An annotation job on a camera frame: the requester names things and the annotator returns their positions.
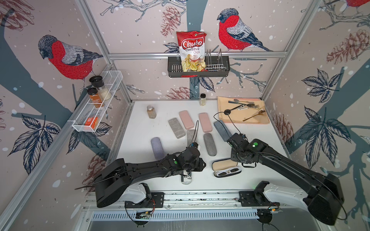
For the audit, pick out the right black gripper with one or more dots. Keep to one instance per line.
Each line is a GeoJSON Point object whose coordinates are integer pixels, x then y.
{"type": "Point", "coordinates": [232, 157]}

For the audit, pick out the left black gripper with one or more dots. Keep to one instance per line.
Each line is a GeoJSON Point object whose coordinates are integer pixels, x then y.
{"type": "Point", "coordinates": [201, 164]}

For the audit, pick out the patterned case with sunglasses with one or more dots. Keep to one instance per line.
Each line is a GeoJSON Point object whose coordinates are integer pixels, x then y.
{"type": "Point", "coordinates": [186, 177]}

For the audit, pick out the black case with glasses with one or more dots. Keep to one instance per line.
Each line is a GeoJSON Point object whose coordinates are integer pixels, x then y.
{"type": "Point", "coordinates": [225, 168]}

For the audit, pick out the brown case with sunglasses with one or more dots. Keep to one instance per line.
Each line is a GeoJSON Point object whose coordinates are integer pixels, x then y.
{"type": "Point", "coordinates": [157, 148]}

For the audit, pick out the grey teal glasses case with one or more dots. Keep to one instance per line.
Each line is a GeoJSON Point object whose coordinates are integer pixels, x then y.
{"type": "Point", "coordinates": [222, 130]}

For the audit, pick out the pink glasses case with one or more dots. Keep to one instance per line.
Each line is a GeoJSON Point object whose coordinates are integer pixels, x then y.
{"type": "Point", "coordinates": [186, 120]}
{"type": "Point", "coordinates": [205, 122]}

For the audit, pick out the beige case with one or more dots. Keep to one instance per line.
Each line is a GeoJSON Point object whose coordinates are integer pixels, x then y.
{"type": "Point", "coordinates": [210, 144]}

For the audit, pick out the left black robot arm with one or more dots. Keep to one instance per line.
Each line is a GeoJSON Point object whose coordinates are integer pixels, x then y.
{"type": "Point", "coordinates": [111, 182]}

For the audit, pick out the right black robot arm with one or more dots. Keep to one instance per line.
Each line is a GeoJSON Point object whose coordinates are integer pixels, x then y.
{"type": "Point", "coordinates": [325, 196]}

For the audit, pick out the black ladle spoon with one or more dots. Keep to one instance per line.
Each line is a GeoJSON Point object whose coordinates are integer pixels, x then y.
{"type": "Point", "coordinates": [228, 111]}

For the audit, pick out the gold spoon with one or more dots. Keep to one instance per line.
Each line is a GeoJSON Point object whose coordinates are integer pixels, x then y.
{"type": "Point", "coordinates": [260, 112]}

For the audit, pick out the iridescent cutlery piece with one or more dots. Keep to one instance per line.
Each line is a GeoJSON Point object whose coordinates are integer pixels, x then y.
{"type": "Point", "coordinates": [232, 102]}

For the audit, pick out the silver spoon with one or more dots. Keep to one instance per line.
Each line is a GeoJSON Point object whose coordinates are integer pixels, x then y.
{"type": "Point", "coordinates": [239, 101]}

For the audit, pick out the small jar at back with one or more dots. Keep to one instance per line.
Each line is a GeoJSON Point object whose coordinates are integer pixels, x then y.
{"type": "Point", "coordinates": [202, 99]}

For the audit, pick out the brown spice jar on table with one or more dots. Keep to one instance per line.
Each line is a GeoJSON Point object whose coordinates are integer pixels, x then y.
{"type": "Point", "coordinates": [151, 112]}

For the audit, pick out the small orange box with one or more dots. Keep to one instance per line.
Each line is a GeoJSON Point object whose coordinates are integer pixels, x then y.
{"type": "Point", "coordinates": [92, 122]}

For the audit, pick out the orange spice jar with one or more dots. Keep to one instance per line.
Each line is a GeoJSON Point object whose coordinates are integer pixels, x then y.
{"type": "Point", "coordinates": [96, 100]}

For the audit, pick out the red Chuba chips bag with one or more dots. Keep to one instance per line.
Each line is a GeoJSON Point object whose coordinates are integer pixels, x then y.
{"type": "Point", "coordinates": [192, 50]}

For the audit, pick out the black lid salt grinder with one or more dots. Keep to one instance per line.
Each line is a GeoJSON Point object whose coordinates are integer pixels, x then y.
{"type": "Point", "coordinates": [103, 91]}

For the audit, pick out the white patterned cutlery handle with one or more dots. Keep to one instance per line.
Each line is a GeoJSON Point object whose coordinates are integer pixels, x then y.
{"type": "Point", "coordinates": [243, 107]}

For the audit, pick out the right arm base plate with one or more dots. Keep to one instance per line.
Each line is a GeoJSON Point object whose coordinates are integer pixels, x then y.
{"type": "Point", "coordinates": [252, 199]}

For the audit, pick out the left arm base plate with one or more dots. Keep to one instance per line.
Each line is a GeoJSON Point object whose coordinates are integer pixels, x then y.
{"type": "Point", "coordinates": [156, 201]}

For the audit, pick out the black wire wall basket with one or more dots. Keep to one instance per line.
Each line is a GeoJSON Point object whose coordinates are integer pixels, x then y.
{"type": "Point", "coordinates": [212, 65]}

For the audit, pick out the white wire wall shelf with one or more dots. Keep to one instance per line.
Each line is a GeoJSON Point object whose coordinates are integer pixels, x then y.
{"type": "Point", "coordinates": [112, 80]}

